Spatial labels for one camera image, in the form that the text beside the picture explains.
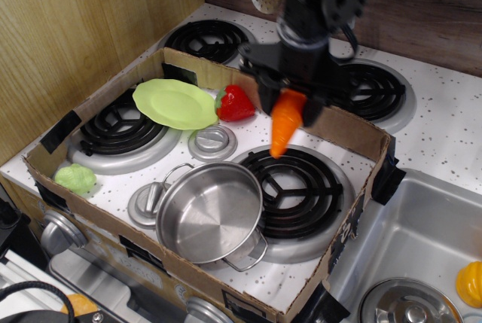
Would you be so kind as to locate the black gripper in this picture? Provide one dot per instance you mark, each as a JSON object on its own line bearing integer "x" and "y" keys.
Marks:
{"x": 310, "y": 70}

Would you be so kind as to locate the orange toy carrot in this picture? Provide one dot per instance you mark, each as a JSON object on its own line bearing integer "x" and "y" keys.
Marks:
{"x": 286, "y": 119}

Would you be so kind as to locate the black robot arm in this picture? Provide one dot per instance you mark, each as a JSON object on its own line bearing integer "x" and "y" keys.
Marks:
{"x": 310, "y": 22}

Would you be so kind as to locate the light green toy plate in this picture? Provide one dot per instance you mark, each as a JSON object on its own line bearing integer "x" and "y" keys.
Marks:
{"x": 175, "y": 104}

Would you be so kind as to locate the red toy strawberry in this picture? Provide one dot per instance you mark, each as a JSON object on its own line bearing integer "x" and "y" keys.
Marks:
{"x": 232, "y": 104}

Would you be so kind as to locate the grey centre stove knob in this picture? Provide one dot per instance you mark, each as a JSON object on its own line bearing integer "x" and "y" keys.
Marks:
{"x": 214, "y": 143}

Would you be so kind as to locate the grey stove knob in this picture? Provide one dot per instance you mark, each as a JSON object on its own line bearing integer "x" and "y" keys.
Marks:
{"x": 214, "y": 143}
{"x": 144, "y": 204}

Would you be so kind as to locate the back left black burner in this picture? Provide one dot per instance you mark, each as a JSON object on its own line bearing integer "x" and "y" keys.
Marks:
{"x": 214, "y": 40}

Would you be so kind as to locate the front right black burner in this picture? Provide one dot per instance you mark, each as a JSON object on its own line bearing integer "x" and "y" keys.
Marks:
{"x": 305, "y": 195}

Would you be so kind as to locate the brown cardboard fence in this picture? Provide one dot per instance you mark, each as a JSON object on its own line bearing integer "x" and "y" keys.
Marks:
{"x": 267, "y": 292}

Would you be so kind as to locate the stainless steel pot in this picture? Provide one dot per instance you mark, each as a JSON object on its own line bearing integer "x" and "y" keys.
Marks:
{"x": 213, "y": 213}

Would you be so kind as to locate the front left black burner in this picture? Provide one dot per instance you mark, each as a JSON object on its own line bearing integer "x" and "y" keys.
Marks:
{"x": 120, "y": 139}

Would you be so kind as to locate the grey front stove knob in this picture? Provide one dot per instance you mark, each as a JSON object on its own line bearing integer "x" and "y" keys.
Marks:
{"x": 144, "y": 204}

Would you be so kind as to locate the grey toy sink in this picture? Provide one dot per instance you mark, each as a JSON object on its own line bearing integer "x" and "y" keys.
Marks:
{"x": 428, "y": 231}

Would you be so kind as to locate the green toy lettuce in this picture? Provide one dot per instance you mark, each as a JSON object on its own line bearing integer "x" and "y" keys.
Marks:
{"x": 76, "y": 178}

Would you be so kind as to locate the silver pot lid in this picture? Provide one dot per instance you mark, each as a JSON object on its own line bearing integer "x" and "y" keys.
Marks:
{"x": 406, "y": 300}

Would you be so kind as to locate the grey lower oven knob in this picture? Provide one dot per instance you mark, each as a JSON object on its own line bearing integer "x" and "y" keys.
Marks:
{"x": 200, "y": 311}

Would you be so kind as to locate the grey oven knob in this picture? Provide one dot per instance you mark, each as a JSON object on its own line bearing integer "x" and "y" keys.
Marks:
{"x": 200, "y": 311}
{"x": 60, "y": 234}

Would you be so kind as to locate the yellow toy pepper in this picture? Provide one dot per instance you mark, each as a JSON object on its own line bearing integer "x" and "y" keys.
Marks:
{"x": 468, "y": 284}

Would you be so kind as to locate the grey oven front knob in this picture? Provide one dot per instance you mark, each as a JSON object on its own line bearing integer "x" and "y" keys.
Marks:
{"x": 60, "y": 234}

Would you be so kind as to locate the orange toy food piece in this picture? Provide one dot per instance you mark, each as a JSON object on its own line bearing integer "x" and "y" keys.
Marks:
{"x": 81, "y": 304}

